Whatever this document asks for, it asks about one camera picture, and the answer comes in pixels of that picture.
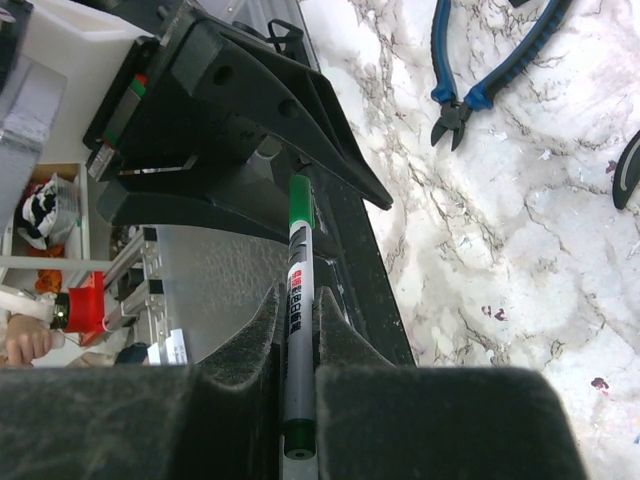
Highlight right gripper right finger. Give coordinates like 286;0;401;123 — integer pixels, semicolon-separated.
313;288;586;479

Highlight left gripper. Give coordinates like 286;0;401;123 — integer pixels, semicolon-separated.
83;1;393;245

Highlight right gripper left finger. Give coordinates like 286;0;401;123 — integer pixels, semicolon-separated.
1;288;280;479

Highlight green marker cap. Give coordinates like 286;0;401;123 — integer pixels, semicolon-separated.
289;174;315;228

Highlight white whiteboard marker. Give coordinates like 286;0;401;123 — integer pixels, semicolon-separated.
282;220;316;461

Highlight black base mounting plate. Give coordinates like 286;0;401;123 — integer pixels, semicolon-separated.
298;1;416;367

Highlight aluminium frame rail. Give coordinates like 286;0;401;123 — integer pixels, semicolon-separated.
102;226;168;345

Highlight blue handled cutting pliers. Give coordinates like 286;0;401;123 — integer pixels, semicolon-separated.
429;0;574;152

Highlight black grey wire stripper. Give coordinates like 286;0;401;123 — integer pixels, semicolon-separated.
612;131;640;210

